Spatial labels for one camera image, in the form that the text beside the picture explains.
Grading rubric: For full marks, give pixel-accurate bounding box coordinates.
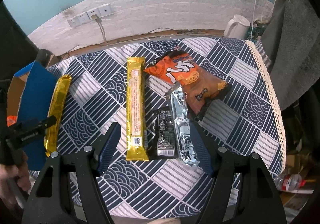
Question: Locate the red orange snack bag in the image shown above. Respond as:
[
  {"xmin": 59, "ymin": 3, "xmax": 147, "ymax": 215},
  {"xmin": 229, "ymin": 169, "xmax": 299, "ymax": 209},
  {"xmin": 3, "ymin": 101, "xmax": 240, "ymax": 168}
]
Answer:
[{"xmin": 7, "ymin": 115, "xmax": 17, "ymax": 126}]

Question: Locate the silver foil snack packet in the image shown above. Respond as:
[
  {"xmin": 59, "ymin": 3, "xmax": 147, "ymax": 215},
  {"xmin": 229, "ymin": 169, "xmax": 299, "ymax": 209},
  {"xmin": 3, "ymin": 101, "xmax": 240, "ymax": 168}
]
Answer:
[{"xmin": 165, "ymin": 82, "xmax": 199, "ymax": 169}]

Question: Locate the gold wafer bar wrapper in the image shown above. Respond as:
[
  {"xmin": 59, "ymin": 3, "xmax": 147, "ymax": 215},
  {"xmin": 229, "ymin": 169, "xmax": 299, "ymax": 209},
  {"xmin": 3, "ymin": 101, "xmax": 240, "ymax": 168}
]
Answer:
[{"xmin": 126, "ymin": 57, "xmax": 149, "ymax": 161}]

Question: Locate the small black snack packet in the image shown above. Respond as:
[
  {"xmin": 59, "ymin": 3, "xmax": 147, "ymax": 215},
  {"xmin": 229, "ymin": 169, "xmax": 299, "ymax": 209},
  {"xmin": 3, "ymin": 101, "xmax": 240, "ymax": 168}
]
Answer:
[{"xmin": 150, "ymin": 106, "xmax": 178, "ymax": 160}]

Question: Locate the thin gold snack bar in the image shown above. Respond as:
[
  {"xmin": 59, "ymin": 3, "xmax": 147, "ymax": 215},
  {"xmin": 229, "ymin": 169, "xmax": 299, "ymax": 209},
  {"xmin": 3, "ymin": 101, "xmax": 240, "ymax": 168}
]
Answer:
[{"xmin": 44, "ymin": 74, "xmax": 72, "ymax": 157}]

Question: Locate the orange brown chip bag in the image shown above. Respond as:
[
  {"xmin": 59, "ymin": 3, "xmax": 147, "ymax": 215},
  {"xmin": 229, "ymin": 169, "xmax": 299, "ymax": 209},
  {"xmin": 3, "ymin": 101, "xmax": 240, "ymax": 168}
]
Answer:
[{"xmin": 144, "ymin": 48, "xmax": 232, "ymax": 120}]

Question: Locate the person's left hand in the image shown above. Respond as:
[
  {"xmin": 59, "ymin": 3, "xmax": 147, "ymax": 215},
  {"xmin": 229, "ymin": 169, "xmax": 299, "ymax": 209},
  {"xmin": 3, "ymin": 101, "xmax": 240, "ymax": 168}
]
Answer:
[{"xmin": 1, "ymin": 150, "xmax": 31, "ymax": 208}]

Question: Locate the navy patterned tablecloth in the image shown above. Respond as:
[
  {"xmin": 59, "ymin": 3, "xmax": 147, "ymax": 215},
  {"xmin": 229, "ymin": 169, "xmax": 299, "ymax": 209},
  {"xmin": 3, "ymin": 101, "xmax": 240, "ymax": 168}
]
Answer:
[{"xmin": 48, "ymin": 38, "xmax": 286, "ymax": 220}]

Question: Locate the blue cardboard box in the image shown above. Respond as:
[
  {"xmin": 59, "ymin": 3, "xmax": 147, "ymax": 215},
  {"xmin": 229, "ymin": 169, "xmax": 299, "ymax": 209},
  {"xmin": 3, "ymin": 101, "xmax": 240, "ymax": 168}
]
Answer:
[{"xmin": 7, "ymin": 61, "xmax": 57, "ymax": 171}]

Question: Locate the black office chair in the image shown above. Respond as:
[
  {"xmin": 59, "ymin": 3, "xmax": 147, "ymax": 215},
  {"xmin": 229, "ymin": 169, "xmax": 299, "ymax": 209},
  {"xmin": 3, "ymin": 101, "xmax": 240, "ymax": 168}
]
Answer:
[{"xmin": 0, "ymin": 2, "xmax": 52, "ymax": 80}]

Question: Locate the plastic water bottle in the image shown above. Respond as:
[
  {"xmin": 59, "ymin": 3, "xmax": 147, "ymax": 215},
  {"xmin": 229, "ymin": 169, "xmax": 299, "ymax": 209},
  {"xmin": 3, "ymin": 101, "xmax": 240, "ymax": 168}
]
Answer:
[{"xmin": 274, "ymin": 173, "xmax": 305, "ymax": 191}]

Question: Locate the white electric kettle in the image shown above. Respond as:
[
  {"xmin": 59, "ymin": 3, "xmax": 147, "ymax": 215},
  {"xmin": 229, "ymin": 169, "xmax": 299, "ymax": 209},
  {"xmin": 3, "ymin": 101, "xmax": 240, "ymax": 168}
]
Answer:
[{"xmin": 223, "ymin": 14, "xmax": 251, "ymax": 39}]

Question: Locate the grey hanging towel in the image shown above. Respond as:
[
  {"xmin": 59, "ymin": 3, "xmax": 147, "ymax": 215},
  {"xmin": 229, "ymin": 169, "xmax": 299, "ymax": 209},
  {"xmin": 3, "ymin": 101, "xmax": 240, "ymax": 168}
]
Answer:
[{"xmin": 261, "ymin": 0, "xmax": 319, "ymax": 110}]

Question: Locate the grey power cable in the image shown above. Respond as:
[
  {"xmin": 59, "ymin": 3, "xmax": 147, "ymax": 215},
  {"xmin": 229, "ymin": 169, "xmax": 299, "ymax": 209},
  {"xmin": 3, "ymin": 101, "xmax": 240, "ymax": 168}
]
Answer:
[{"xmin": 91, "ymin": 15, "xmax": 118, "ymax": 46}]

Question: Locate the white wall socket strip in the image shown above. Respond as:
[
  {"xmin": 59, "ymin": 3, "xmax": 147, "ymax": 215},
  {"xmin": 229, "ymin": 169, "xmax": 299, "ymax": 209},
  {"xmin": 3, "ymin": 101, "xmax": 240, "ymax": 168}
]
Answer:
[{"xmin": 67, "ymin": 3, "xmax": 113, "ymax": 28}]

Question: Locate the white hanging cord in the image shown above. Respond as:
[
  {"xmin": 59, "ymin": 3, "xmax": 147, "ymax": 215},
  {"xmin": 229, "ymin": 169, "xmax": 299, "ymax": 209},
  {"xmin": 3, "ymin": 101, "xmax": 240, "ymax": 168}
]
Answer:
[{"xmin": 249, "ymin": 0, "xmax": 261, "ymax": 41}]

